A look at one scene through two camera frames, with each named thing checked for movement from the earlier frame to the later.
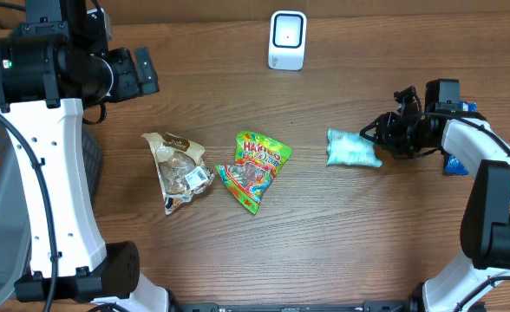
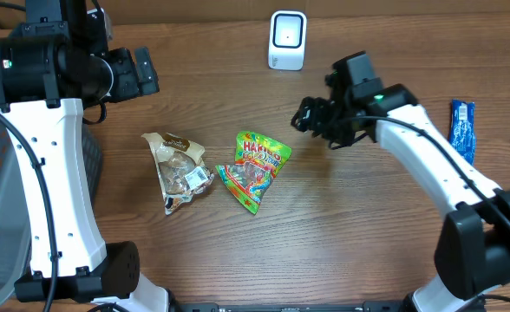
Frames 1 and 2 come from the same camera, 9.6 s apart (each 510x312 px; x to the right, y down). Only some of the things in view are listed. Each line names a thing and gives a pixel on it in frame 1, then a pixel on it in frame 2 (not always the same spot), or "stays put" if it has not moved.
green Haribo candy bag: (258, 160) stays put
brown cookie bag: (180, 168) stays put
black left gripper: (132, 85) stays put
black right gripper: (385, 137) to (315, 107)
